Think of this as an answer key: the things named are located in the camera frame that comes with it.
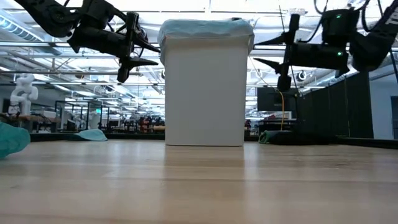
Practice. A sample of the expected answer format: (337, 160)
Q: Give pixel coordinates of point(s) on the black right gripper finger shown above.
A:
(276, 66)
(276, 40)

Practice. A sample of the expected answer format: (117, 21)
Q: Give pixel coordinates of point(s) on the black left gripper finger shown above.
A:
(140, 62)
(144, 45)

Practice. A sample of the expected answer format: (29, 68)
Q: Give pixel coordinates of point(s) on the light blue trash bag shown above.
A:
(205, 28)

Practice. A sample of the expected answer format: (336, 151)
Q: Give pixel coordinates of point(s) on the white plastic trash bin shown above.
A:
(205, 99)

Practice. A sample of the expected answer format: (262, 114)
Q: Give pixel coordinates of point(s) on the large teal trash bag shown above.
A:
(12, 140)

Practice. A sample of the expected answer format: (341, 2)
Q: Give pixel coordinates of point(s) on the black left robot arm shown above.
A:
(49, 15)

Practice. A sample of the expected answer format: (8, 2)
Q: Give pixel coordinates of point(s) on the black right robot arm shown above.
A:
(373, 46)

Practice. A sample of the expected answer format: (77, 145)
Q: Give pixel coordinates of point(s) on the small folded teal bag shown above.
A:
(91, 135)

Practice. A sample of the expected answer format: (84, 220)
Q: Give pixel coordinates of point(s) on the black monitor screen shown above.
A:
(267, 99)

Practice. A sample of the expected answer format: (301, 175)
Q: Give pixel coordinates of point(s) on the black gloves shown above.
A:
(264, 137)

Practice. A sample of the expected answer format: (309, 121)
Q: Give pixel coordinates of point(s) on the black framed workcell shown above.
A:
(88, 115)

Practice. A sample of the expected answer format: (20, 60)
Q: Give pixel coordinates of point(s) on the grey door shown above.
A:
(395, 118)

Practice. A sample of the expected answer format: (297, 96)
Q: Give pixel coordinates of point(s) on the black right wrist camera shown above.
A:
(339, 26)

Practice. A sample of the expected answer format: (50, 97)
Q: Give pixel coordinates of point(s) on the black partition wall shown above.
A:
(342, 109)

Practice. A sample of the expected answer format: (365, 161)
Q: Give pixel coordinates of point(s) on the black metal table frame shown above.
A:
(56, 137)

